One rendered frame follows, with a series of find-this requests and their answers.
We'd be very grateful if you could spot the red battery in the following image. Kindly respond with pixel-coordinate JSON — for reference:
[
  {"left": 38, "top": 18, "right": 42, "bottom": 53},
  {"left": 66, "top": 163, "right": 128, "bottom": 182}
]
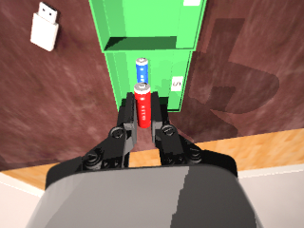
[{"left": 134, "top": 82, "right": 151, "bottom": 128}]

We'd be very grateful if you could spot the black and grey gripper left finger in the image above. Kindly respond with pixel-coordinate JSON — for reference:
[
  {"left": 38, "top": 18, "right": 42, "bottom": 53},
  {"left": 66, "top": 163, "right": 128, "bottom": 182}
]
[{"left": 45, "top": 92, "right": 137, "bottom": 191}]

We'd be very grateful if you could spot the green rack of bins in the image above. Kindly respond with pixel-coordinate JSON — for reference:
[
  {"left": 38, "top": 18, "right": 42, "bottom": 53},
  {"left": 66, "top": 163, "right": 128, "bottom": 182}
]
[{"left": 89, "top": 0, "right": 206, "bottom": 112}]

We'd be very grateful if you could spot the blue battery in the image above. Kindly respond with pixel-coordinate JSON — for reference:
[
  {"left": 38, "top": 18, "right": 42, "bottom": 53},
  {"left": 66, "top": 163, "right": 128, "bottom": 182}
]
[{"left": 136, "top": 58, "right": 148, "bottom": 83}]

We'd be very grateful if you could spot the white usb stick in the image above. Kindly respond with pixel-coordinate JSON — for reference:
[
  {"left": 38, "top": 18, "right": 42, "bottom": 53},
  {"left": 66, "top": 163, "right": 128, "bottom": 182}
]
[{"left": 31, "top": 4, "right": 58, "bottom": 51}]

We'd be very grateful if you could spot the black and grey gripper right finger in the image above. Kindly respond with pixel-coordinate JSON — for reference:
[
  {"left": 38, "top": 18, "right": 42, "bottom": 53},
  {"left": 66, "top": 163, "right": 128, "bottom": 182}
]
[{"left": 150, "top": 91, "right": 238, "bottom": 179}]

